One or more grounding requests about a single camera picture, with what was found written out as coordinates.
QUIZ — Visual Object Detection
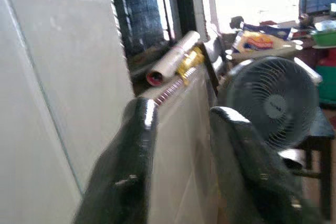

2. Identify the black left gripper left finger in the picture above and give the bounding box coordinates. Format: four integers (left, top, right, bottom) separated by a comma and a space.
73, 97, 160, 224

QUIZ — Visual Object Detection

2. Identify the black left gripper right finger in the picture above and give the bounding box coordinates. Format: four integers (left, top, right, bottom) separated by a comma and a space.
209, 106, 326, 224

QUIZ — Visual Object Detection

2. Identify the white board panel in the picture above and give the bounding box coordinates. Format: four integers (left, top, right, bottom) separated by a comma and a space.
136, 63, 220, 224

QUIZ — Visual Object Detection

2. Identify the grey electric fan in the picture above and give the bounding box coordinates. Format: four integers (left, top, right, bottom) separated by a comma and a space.
226, 56, 320, 151

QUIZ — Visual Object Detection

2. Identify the dark wooden stool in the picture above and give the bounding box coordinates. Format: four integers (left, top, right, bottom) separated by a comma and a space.
282, 108, 336, 221

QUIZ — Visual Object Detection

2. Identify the red white spiral coil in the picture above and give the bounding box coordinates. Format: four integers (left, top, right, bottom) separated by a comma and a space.
154, 68, 197, 105

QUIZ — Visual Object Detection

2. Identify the green box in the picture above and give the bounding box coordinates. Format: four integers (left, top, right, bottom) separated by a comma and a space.
316, 65, 336, 104

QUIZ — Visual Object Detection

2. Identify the yellow brass fitting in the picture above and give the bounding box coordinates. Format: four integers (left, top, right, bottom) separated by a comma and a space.
176, 46, 205, 86

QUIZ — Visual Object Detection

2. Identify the yellow blue printed package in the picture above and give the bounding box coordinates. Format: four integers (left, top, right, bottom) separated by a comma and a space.
232, 23, 292, 54

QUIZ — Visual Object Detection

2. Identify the white roll with red end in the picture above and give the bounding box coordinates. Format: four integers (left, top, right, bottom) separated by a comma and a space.
146, 30, 201, 87

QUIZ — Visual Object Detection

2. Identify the green plastic basin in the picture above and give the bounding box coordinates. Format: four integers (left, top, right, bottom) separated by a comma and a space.
311, 28, 336, 49

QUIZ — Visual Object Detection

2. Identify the dark framed window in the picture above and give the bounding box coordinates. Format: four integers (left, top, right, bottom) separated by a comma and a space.
109, 0, 184, 57

